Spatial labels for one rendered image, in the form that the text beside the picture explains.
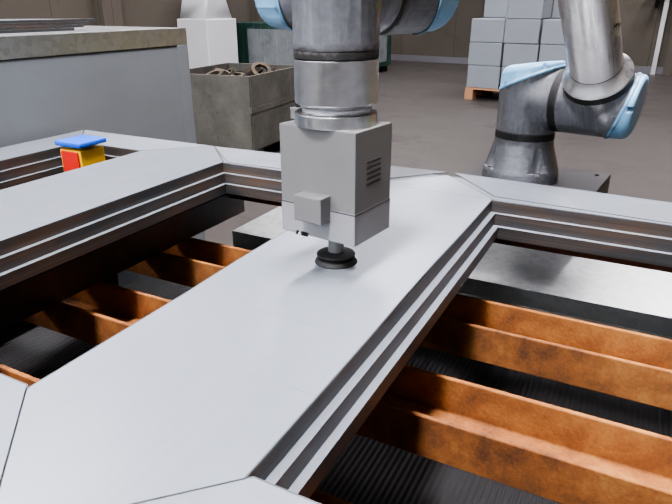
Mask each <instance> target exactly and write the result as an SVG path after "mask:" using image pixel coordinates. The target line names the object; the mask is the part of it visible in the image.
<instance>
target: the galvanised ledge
mask: <svg viewBox="0 0 672 504"><path fill-rule="evenodd" d="M285 231H286V230H285V229H283V223H282V207H281V206H279V207H277V208H275V209H273V210H271V211H269V212H267V213H266V214H264V215H262V216H260V217H258V218H256V219H254V220H252V221H250V222H248V223H246V224H244V225H243V226H241V227H239V228H237V229H235V230H233V231H232V236H233V245H237V246H242V247H247V248H251V249H256V248H258V247H259V246H261V245H263V244H264V243H266V242H268V241H269V240H271V239H273V238H274V237H276V236H278V235H279V234H281V233H283V232H285ZM458 292H460V293H465V294H470V295H474V296H479V297H484V298H489V299H493V300H498V301H503V302H508V303H512V304H517V305H522V306H527V307H531V308H536V309H541V310H546V311H550V312H555V313H560V314H565V315H569V316H574V317H579V318H584V319H588V320H593V321H598V322H603V323H607V324H612V325H617V326H622V327H626V328H631V329H636V330H641V331H645V332H650V333H655V334H660V335H664V336H669V337H672V273H669V272H663V271H657V270H651V269H645V268H640V267H634V266H628V265H622V264H616V263H610V262H604V261H598V260H593V259H587V258H581V257H575V256H569V255H563V254H557V253H551V252H545V251H540V250H534V249H528V248H522V247H516V246H510V245H504V244H498V243H493V244H492V245H491V247H490V248H489V249H488V251H487V252H486V254H485V255H484V256H483V258H482V259H481V261H480V262H479V263H478V265H477V266H476V267H475V269H474V270H473V272H472V273H471V274H470V276H469V277H468V279H467V280H466V281H465V283H464V284H463V286H462V287H461V288H460V290H459V291H458Z"/></svg>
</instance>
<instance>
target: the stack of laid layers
mask: <svg viewBox="0 0 672 504"><path fill-rule="evenodd" d="M61 148H65V146H63V147H59V148H55V149H51V150H46V151H42V152H38V153H34V154H29V155H25V156H21V157H17V158H12V159H8V160H4V161H0V190H2V189H5V188H9V187H13V186H16V185H20V184H23V183H27V182H31V181H34V180H38V179H41V178H45V177H49V176H52V175H56V174H59V173H63V172H64V168H63V163H62V157H61V152H60V149H61ZM217 152H218V151H217ZM218 154H219V155H220V157H221V159H222V161H223V163H220V164H217V165H215V166H212V167H209V168H206V169H203V170H201V171H198V172H195V173H192V174H189V175H187V176H184V177H181V178H178V179H175V180H172V181H170V182H167V183H164V184H161V185H158V186H156V187H153V188H150V189H147V190H144V191H142V192H139V193H136V194H133V195H130V196H128V197H125V198H122V199H119V200H116V201H114V202H111V203H108V204H105V205H102V206H100V207H97V208H94V209H91V210H88V211H86V212H83V213H80V214H77V215H74V216H72V217H69V218H66V219H63V220H60V221H57V222H55V223H52V224H49V225H46V226H43V227H41V228H38V229H35V230H32V231H29V232H27V233H24V234H21V235H18V236H15V237H13V238H10V239H7V240H4V241H1V242H0V290H3V289H5V288H7V287H10V286H12V285H14V284H17V283H19V282H21V281H24V280H26V279H28V278H31V277H33V276H35V275H38V274H40V273H42V272H45V271H47V270H49V269H52V268H54V267H56V266H59V265H61V264H63V263H66V262H68V261H70V260H73V259H75V258H77V257H80V256H82V255H84V254H86V253H89V252H91V251H93V250H96V249H98V248H100V247H103V246H105V245H107V244H110V243H112V242H114V241H117V240H119V239H121V238H124V237H126V236H128V235H131V234H133V233H135V232H138V231H140V230H142V229H145V228H147V227H149V226H152V225H154V224H156V223H159V222H161V221H163V220H166V219H168V218H170V217H173V216H175V215H177V214H180V213H182V212H184V211H187V210H189V209H191V208H194V207H196V206H198V205H200V204H203V203H205V202H207V201H210V200H212V199H214V198H217V197H219V196H221V195H224V194H226V193H227V194H233V195H239V196H245V197H251V198H257V199H263V200H269V201H275V202H281V203H282V182H281V169H276V168H268V167H260V166H251V165H243V164H235V163H227V161H226V160H225V159H224V158H223V157H222V155H221V154H220V153H219V152H218ZM453 178H455V179H457V180H458V181H460V182H462V183H464V184H466V185H468V186H470V187H471V188H473V189H475V190H477V191H479V192H481V193H483V194H484V195H486V196H488V197H490V198H492V199H493V200H492V201H491V202H490V203H489V204H488V205H487V207H486V208H485V209H484V210H483V211H482V212H481V213H480V215H479V216H478V217H477V218H476V219H475V220H474V221H473V222H472V224H471V225H470V226H469V227H468V228H467V229H466V230H465V231H464V232H463V234H462V235H461V236H460V237H459V238H458V239H457V240H456V241H455V242H454V243H453V245H452V246H451V247H450V248H449V249H448V250H447V251H446V252H445V253H444V254H443V255H442V256H441V257H440V258H439V259H438V261H437V262H436V263H435V264H434V265H433V266H432V267H431V268H430V269H429V270H428V272H427V273H426V274H425V275H424V276H423V277H422V278H421V280H420V281H419V282H418V283H417V284H416V285H415V286H414V287H413V289H412V290H411V291H410V292H409V293H408V294H407V295H406V296H405V298H404V299H403V300H402V301H401V302H400V303H399V305H398V306H397V307H396V308H395V309H394V311H393V312H392V313H391V314H390V315H389V316H388V318H387V319H386V320H385V321H384V322H383V323H382V325H381V326H380V327H379V328H378V329H377V331H376V332H375V333H374V334H373V335H372V336H371V338H370V339H369V340H368V341H367V342H366V343H365V345H364V346H363V347H362V348H361V349H360V350H359V351H358V352H357V354H356V355H355V356H354V357H353V358H352V359H351V360H350V362H349V363H348V364H347V365H346V366H345V367H344V368H343V370H342V371H341V372H340V373H339V374H338V375H337V376H336V378H335V379H334V380H333V381H332V382H331V383H330V384H329V386H328V387H327V388H326V389H325V390H324V391H323V392H322V393H321V395H320V396H319V397H318V398H317V399H316V400H315V401H314V403H313V404H312V405H311V406H310V407H309V408H308V409H307V410H306V412H305V413H304V414H303V415H302V416H301V417H300V418H299V420H298V421H297V422H296V423H295V424H294V425H293V426H292V427H291V429H290V430H289V431H288V432H287V433H286V434H285V435H284V437H283V438H282V439H281V440H280V441H279V442H278V443H277V444H276V446H275V447H274V448H273V449H272V450H271V451H270V452H269V454H268V455H267V456H266V457H265V458H264V459H263V460H262V461H261V463H260V464H259V465H258V466H257V467H256V468H255V469H254V471H253V472H252V473H251V474H250V475H249V476H248V477H252V476H255V477H257V478H260V479H262V480H264V481H267V482H269V483H272V484H274V485H277V486H279V487H282V488H284V489H287V490H289V491H291V492H294V493H296V494H299V495H301V496H304V497H306V498H310V497H311V495H312V494H313V493H314V491H315V490H316V488H317V487H318V486H319V484H320V483H321V481H322V480H323V479H324V477H325V476H326V474H327V473H328V472H329V470H330V469H331V468H332V466H333V465H334V463H335V462H336V461H337V459H338V458H339V456H340V455H341V454H342V452H343V451H344V449H345V448H346V447H347V445H348V444H349V443H350V441H351V440H352V438H353V437H354V436H355V434H356V433H357V431H358V430H359V429H360V427H361V426H362V424H363V423H364V422H365V420H366V419H367V418H368V416H369V415H370V413H371V412H372V411H373V409H374V408H375V406H376V405H377V404H378V402H379V401H380V399H381V398H382V397H383V395H384V394H385V392H386V391H387V390H388V388H389V387H390V386H391V384H392V383H393V381H394V380H395V379H396V377H397V376H398V374H399V373H400V372H401V370H402V369H403V367H404V366H405V365H406V363H407V362H408V361H409V359H410V358H411V356H412V355H413V354H414V352H415V351H416V349H417V348H418V347H419V345H420V344H421V342H422V341H423V340H424V338H425V337H426V336H427V334H428V333H429V331H430V330H431V329H432V327H433V326H434V324H435V323H436V322H437V320H438V319H439V317H440V316H441V315H442V313H443V312H444V311H445V309H446V308H447V306H448V305H449V304H450V302H451V301H452V299H453V298H454V297H455V295H456V294H457V292H458V291H459V290H460V288H461V287H462V286H463V284H464V283H465V281H466V280H467V279H468V277H469V276H470V274H471V273H472V272H473V270H474V269H475V267H476V266H477V265H478V263H479V262H480V261H481V259H482V258H483V256H484V255H485V254H486V252H487V251H488V249H489V248H490V247H491V245H492V244H493V242H494V241H495V240H496V238H497V239H503V240H509V241H515V242H521V243H527V244H533V245H539V246H545V247H551V248H557V249H563V250H569V251H575V252H581V253H587V254H593V255H599V256H605V257H611V258H617V259H623V260H629V261H635V262H641V263H647V264H653V265H659V266H665V267H671V268H672V224H670V223H663V222H657V221H650V220H643V219H637V218H630V217H624V216H617V215H611V214H604V213H597V212H591V211H584V210H578V209H571V208H565V207H558V206H552V205H545V204H538V203H532V202H525V201H519V200H512V199H506V198H499V197H494V196H492V195H491V194H489V193H487V192H485V191H484V190H482V189H480V188H479V187H477V186H475V185H473V184H472V183H470V182H468V181H467V180H465V179H463V178H459V177H453ZM248 477H247V478H248Z"/></svg>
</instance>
